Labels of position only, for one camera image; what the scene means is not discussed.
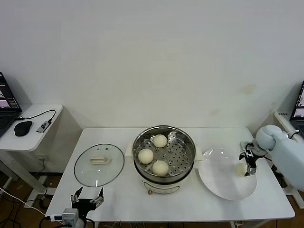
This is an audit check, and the black laptop beside mouse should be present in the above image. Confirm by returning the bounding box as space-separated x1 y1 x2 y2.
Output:
0 72 23 138

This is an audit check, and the grey usb hub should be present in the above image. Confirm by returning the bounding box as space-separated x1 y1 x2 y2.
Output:
36 120 52 133

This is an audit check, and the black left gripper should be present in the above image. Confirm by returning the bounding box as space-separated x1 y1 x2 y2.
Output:
70 187 105 218

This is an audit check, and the white side table with mouse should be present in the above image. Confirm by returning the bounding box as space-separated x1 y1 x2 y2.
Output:
0 104 64 198

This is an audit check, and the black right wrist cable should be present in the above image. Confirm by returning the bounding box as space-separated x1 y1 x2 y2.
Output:
257 153 274 162

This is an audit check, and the black usb hub cable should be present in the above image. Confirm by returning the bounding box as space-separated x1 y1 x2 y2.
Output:
14 109 57 124

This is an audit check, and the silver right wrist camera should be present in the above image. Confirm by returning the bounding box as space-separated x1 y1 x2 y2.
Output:
239 141 254 155

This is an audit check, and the white round plate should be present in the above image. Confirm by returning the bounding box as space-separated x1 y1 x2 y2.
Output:
198 147 257 201

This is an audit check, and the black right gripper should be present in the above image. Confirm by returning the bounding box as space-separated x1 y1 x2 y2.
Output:
238 153 258 177

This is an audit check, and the glass lid with cream handle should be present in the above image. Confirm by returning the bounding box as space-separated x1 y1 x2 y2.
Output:
73 143 125 188

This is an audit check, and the cream electric cooker base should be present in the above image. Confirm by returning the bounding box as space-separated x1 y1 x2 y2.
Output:
133 159 194 196

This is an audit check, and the white laptop cable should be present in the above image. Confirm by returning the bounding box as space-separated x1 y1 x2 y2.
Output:
286 129 301 140

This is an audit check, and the black computer mouse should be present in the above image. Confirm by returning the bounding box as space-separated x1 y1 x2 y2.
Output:
13 120 33 137

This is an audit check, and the white steamed baozi bun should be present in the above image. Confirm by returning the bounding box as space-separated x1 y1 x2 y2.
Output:
152 134 168 148
152 160 170 177
137 148 154 165
234 163 247 177

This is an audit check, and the stainless steel steamer basket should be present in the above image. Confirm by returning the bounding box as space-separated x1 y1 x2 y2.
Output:
125 125 203 179

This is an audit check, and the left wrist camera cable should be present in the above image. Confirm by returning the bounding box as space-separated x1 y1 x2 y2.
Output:
39 214 64 228

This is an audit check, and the white floor cable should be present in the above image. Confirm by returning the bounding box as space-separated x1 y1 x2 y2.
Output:
0 187 47 217

